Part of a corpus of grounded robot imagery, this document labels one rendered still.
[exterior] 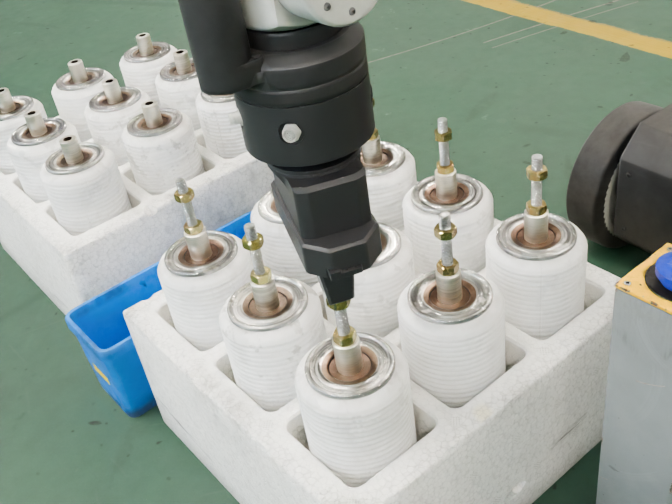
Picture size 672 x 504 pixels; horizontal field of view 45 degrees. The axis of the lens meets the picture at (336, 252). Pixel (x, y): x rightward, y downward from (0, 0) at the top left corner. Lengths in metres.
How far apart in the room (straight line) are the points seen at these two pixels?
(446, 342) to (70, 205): 0.56
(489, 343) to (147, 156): 0.56
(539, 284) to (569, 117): 0.79
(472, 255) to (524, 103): 0.76
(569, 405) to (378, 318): 0.20
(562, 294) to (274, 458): 0.31
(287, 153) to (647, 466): 0.42
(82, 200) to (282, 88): 0.61
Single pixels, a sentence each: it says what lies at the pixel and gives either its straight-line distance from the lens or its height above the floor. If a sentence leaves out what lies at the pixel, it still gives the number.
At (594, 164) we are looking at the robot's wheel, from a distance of 1.10.
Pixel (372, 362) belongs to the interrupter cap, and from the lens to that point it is 0.68.
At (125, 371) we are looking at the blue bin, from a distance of 1.00.
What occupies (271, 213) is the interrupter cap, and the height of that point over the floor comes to 0.25.
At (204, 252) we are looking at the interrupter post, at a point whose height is 0.26.
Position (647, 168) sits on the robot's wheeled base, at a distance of 1.06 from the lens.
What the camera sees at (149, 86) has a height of 0.21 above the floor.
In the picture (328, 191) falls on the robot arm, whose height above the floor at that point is 0.45.
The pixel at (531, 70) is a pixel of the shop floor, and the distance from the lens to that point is 1.72.
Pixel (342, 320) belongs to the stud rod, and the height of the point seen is 0.30.
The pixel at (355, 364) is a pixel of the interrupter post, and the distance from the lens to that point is 0.67.
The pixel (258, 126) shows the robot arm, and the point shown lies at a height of 0.50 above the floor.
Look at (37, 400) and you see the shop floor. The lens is 1.14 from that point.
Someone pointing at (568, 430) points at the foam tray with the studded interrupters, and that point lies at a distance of 0.87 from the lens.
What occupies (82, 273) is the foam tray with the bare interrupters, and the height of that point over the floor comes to 0.14.
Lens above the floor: 0.72
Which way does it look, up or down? 36 degrees down
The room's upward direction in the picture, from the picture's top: 9 degrees counter-clockwise
